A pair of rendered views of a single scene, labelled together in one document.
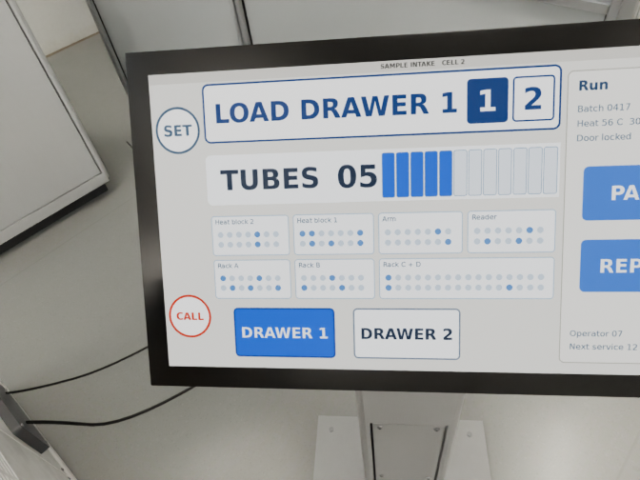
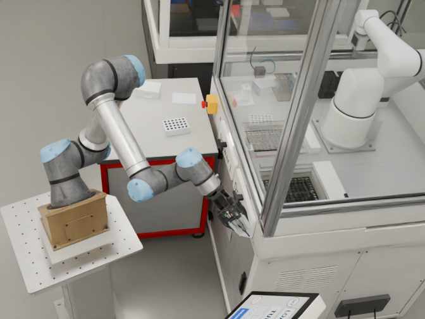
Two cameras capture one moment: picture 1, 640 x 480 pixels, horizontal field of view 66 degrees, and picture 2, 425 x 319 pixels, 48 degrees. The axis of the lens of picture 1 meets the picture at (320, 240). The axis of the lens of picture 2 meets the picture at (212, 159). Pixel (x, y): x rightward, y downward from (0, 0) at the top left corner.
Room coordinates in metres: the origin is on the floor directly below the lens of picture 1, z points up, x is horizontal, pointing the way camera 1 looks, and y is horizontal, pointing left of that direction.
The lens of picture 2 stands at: (0.46, -0.67, 2.39)
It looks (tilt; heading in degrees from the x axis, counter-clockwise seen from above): 44 degrees down; 117
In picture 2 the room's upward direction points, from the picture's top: 8 degrees clockwise
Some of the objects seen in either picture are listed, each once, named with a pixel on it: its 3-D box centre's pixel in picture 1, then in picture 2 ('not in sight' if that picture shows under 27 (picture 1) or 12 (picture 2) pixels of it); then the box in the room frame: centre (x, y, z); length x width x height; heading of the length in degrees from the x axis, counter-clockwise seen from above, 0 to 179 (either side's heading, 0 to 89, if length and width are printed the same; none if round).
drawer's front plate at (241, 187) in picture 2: not in sight; (243, 202); (0.00, 0.58, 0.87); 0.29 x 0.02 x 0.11; 133
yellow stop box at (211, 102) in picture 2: not in sight; (210, 104); (-0.45, 1.04, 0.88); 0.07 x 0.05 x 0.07; 133
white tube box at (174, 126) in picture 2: not in sight; (175, 126); (-0.55, 0.88, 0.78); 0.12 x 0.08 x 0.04; 51
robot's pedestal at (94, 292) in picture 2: not in sight; (84, 275); (-0.53, 0.15, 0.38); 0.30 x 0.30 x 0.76; 62
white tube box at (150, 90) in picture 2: not in sight; (148, 90); (-0.83, 1.03, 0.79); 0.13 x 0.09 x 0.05; 26
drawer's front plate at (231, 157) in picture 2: not in sight; (227, 149); (-0.21, 0.81, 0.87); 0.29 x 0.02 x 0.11; 133
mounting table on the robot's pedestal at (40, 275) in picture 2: not in sight; (71, 235); (-0.54, 0.13, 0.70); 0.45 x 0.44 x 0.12; 62
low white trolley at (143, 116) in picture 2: not in sight; (152, 165); (-0.71, 0.90, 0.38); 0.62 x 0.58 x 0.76; 133
